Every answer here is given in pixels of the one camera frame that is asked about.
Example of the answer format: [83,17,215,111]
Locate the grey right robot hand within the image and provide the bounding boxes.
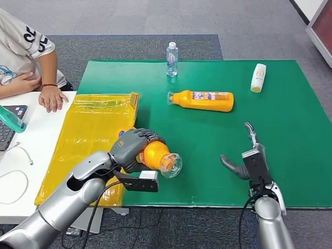
[220,121,267,182]

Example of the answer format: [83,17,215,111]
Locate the person's left hand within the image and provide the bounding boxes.
[38,86,69,114]

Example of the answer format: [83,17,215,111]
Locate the person's right hand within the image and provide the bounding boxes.
[11,71,42,93]

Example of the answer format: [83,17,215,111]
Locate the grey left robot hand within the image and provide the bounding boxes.
[109,128,167,175]

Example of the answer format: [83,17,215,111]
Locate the orange detergent bottle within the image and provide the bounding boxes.
[118,128,183,179]
[168,90,235,113]

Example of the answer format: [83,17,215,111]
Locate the teal spray bottle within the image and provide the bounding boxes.
[0,104,27,134]

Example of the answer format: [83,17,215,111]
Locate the small white bottle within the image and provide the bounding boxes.
[251,63,267,93]

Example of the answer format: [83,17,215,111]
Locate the clear water bottle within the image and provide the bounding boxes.
[166,41,179,78]

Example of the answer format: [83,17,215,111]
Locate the person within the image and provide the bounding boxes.
[0,7,74,114]

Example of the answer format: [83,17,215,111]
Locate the yellow plastic-wrapped board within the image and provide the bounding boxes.
[34,92,140,208]

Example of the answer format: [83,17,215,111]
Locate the dark laptop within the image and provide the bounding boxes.
[0,105,28,152]

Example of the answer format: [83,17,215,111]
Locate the green table mat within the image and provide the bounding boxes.
[77,60,332,209]

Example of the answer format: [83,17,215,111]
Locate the grey desk leg panel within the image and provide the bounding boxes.
[69,207,104,234]

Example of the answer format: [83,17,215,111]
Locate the white cabinet with red panel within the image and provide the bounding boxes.
[306,0,332,68]

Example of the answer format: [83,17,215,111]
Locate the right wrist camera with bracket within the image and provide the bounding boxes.
[241,148,273,189]

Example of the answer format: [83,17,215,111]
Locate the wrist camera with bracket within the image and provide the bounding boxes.
[112,169,159,193]
[241,148,273,189]

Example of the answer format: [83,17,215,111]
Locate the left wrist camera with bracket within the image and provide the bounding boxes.
[112,169,159,193]

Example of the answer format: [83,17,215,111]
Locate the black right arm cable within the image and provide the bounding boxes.
[238,190,260,249]

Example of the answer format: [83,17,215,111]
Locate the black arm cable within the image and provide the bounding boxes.
[81,180,125,249]
[238,190,260,249]

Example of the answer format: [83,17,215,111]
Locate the white cable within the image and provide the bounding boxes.
[0,169,29,205]
[0,141,34,165]

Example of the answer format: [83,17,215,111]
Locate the grey table foot bracket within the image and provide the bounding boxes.
[110,207,130,217]

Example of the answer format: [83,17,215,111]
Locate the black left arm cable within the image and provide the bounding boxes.
[81,180,125,249]

